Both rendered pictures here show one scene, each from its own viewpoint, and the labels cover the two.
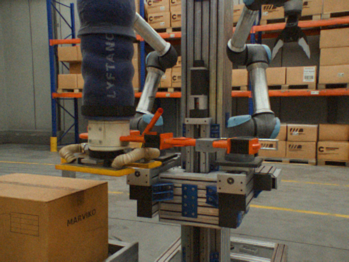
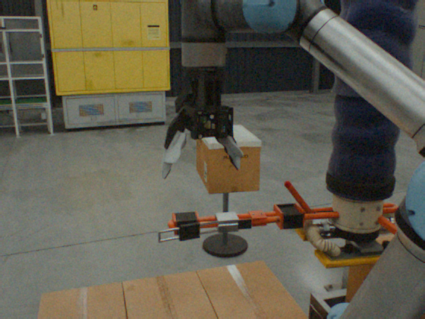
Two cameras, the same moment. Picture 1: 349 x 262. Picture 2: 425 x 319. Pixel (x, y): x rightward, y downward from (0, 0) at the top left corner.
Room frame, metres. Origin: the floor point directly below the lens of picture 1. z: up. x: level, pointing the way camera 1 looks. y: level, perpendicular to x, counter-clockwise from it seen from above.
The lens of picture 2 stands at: (2.25, -0.98, 1.77)
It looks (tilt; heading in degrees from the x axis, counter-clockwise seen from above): 17 degrees down; 139
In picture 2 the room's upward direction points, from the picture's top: straight up
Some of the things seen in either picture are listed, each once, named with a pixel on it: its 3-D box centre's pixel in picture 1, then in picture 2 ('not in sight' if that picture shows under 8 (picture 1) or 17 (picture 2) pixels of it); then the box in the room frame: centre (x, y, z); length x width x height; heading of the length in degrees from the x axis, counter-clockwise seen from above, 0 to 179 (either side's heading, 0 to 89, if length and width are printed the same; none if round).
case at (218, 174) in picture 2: not in sight; (225, 156); (-0.15, 1.28, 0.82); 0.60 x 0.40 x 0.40; 150
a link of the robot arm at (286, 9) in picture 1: (292, 8); (205, 56); (1.68, -0.50, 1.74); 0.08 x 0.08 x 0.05
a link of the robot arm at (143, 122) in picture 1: (151, 126); not in sight; (2.11, 0.14, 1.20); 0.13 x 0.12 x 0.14; 39
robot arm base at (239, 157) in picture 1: (239, 150); not in sight; (1.93, -0.33, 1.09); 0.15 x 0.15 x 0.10
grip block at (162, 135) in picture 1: (158, 140); (288, 216); (1.44, 0.07, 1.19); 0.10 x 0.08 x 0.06; 149
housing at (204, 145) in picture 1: (207, 144); (226, 222); (1.33, -0.11, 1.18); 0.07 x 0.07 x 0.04; 59
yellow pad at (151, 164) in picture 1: (123, 158); (366, 250); (1.65, 0.23, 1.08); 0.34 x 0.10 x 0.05; 59
